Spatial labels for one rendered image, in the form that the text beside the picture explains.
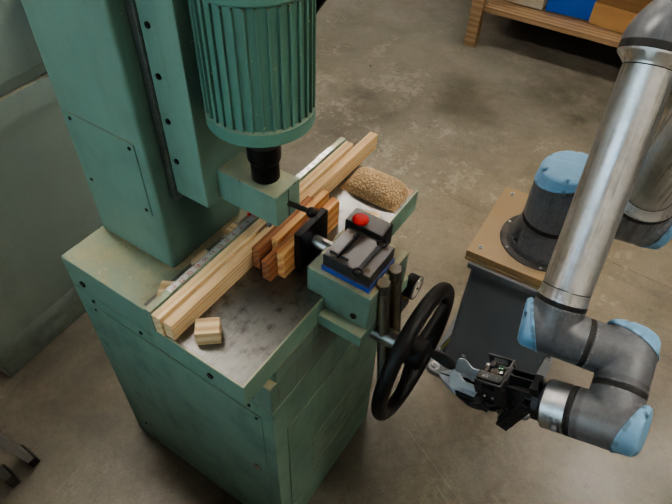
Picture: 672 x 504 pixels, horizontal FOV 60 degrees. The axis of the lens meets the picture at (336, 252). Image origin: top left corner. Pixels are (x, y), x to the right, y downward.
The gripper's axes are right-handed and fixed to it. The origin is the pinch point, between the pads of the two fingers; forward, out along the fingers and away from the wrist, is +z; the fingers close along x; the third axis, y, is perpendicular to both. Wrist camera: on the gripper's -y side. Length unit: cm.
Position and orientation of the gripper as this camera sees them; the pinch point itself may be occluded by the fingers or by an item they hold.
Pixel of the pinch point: (446, 377)
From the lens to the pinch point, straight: 123.8
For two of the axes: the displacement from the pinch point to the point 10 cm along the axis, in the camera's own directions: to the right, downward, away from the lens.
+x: -5.6, 5.9, -5.8
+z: -7.9, -1.6, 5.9
